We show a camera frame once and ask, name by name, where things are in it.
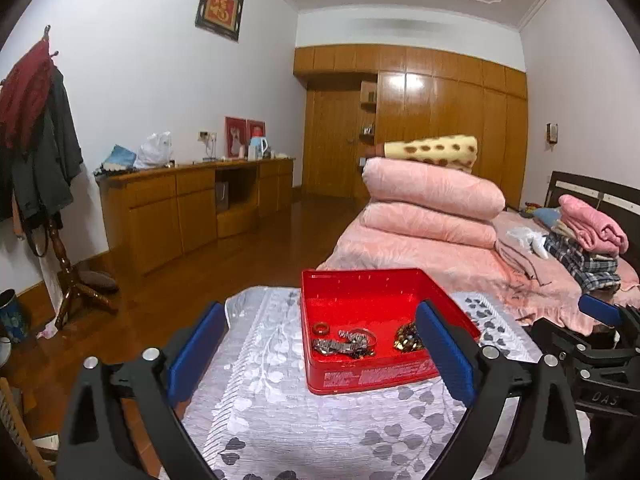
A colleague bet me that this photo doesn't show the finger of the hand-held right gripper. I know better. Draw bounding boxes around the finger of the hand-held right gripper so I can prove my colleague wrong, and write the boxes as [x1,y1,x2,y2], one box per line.
[579,294,640,332]
[530,317,601,361]

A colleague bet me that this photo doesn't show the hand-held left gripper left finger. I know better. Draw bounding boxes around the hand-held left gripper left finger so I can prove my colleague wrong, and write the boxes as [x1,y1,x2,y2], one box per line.
[55,301,231,480]

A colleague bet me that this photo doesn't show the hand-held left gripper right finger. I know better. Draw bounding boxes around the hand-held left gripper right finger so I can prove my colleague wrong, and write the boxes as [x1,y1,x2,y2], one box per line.
[414,299,587,480]

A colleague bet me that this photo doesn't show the red tin box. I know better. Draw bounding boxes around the red tin box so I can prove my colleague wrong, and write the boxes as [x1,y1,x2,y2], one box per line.
[299,268,482,396]

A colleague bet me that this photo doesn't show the silver bangle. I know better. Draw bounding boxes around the silver bangle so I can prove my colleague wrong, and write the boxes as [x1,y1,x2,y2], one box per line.
[338,328,379,350]

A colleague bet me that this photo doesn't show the silver metal watch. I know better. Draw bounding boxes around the silver metal watch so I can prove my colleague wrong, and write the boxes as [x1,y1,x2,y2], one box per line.
[312,337,370,359]

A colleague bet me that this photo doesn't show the pink bed sheet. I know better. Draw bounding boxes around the pink bed sheet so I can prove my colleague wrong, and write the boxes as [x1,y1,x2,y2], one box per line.
[319,209,640,337]

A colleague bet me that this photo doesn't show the folded pink garment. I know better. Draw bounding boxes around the folded pink garment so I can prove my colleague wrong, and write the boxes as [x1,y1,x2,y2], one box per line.
[558,193,630,256]

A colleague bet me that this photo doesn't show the crumpled white plastic bag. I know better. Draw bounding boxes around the crumpled white plastic bag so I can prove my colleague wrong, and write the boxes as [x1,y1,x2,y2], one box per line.
[507,226,552,260]

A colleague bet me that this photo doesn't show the white leaf-print bedspread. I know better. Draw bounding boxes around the white leaf-print bedspread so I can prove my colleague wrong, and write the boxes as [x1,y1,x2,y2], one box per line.
[159,285,592,480]

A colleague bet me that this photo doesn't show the dark slippers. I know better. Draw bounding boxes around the dark slippers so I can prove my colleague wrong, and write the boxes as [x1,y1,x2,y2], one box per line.
[74,269,119,294]

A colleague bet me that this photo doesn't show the pile of folded clothes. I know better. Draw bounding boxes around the pile of folded clothes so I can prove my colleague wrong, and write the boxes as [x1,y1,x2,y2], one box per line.
[544,170,640,282]

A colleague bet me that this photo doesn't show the folded pink blanket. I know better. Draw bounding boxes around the folded pink blanket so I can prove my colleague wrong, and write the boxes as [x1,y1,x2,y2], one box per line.
[360,201,497,250]
[362,157,506,221]

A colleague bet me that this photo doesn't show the wooden sideboard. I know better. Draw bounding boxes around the wooden sideboard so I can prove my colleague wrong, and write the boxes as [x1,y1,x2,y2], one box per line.
[97,157,296,277]

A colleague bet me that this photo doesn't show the wooden coat rack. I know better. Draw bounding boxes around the wooden coat rack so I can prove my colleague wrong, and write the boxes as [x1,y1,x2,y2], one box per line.
[42,24,119,332]

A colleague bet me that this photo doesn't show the patterned waste bin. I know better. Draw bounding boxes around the patterned waste bin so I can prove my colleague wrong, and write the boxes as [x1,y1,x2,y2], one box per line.
[0,288,27,344]

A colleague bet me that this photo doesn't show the wooden chair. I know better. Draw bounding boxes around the wooden chair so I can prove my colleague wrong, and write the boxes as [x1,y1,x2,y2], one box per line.
[0,377,57,480]

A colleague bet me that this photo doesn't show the giraffe-print blanket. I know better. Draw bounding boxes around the giraffe-print blanket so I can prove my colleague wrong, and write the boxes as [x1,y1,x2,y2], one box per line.
[374,133,479,174]

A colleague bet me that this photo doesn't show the red picture with white figure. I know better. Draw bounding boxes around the red picture with white figure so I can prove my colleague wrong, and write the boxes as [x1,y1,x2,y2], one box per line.
[224,116,248,159]

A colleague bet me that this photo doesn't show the wooden wardrobe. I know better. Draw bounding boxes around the wooden wardrobe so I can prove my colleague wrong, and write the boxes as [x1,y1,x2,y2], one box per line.
[293,44,530,212]

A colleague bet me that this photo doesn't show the dark grey coat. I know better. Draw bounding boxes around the dark grey coat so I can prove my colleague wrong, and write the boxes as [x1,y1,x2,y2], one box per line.
[9,67,84,222]

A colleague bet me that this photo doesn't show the red scarf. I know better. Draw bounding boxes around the red scarf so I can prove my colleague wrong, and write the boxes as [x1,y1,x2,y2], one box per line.
[0,39,56,149]

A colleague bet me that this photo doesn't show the framed red wall picture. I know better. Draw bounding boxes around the framed red wall picture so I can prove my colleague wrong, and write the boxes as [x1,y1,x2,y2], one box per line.
[194,0,245,43]

